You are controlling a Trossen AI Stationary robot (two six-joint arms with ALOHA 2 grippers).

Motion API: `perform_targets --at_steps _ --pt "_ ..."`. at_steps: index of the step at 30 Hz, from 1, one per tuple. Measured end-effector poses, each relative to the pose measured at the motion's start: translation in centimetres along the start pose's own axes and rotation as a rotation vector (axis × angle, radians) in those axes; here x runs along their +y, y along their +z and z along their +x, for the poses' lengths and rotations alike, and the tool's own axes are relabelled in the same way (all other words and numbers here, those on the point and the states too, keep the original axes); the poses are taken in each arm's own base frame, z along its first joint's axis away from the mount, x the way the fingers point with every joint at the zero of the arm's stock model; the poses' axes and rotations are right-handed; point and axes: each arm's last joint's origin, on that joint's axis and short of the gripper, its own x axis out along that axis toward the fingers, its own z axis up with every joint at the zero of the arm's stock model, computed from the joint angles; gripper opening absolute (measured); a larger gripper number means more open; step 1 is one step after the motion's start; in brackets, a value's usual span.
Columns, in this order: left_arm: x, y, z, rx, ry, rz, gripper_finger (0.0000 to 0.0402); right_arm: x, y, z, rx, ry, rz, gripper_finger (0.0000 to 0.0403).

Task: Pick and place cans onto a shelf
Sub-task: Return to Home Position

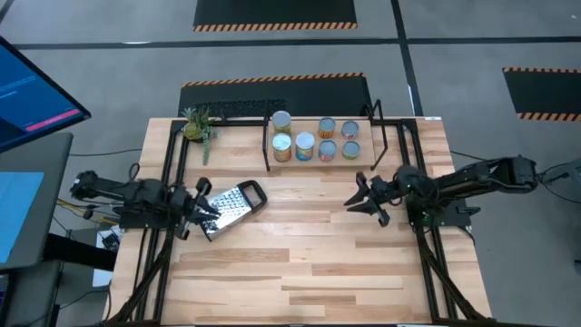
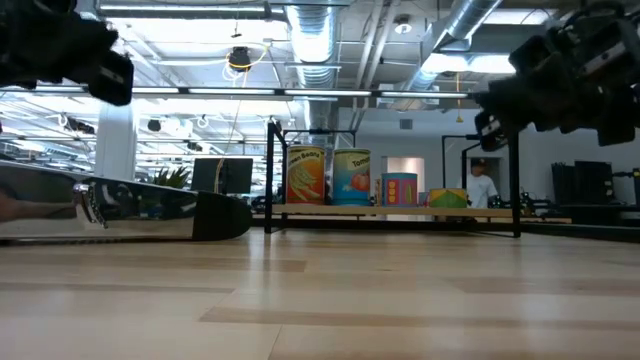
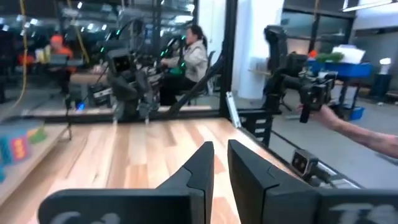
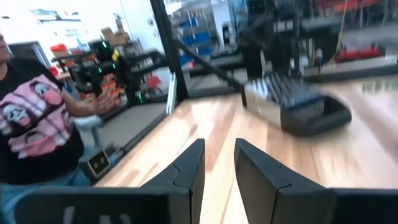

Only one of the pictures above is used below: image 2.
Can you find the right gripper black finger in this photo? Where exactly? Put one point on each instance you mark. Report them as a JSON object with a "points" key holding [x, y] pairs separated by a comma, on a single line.
{"points": [[492, 132]]}

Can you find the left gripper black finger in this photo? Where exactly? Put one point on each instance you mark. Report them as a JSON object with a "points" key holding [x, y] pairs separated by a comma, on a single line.
{"points": [[112, 80]]}

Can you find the short green yellow can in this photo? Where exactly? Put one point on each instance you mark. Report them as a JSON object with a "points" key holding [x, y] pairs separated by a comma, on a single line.
{"points": [[447, 198]]}

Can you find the short blue pink corn can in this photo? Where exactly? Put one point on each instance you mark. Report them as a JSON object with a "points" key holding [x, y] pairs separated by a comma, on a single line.
{"points": [[399, 190]]}

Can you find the short yellow brown-print can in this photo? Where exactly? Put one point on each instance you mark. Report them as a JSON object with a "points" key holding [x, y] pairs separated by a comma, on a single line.
{"points": [[377, 195]]}

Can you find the tall blue tomato can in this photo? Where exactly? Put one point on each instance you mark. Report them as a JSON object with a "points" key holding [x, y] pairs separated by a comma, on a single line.
{"points": [[351, 177]]}

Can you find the tall orange green-beans can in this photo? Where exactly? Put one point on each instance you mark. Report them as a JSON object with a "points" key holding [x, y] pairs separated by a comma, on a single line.
{"points": [[306, 175]]}

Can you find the person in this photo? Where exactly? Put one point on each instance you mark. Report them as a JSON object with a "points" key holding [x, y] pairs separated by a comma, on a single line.
{"points": [[481, 190]]}

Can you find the white round column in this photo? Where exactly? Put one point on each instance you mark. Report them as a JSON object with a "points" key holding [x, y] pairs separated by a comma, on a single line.
{"points": [[116, 145]]}

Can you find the black overhead rig beam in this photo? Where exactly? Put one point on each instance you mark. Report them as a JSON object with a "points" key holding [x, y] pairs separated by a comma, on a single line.
{"points": [[182, 91]]}

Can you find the black equipment rack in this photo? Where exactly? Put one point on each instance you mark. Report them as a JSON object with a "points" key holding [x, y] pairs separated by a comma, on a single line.
{"points": [[580, 182]]}

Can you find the small potted succulent plant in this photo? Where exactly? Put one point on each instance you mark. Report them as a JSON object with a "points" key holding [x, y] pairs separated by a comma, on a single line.
{"points": [[172, 180]]}

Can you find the black monitor back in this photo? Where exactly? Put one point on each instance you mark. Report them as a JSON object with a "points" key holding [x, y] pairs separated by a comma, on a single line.
{"points": [[235, 175]]}

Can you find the silver ceiling air duct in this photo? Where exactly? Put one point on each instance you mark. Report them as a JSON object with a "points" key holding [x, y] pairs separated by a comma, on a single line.
{"points": [[465, 20], [312, 40]]}

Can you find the black overhead camera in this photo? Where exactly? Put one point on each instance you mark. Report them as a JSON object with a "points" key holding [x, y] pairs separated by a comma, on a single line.
{"points": [[240, 57]]}

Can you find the black aluminium table frame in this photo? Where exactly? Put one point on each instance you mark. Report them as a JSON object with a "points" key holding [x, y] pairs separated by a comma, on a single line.
{"points": [[575, 232]]}

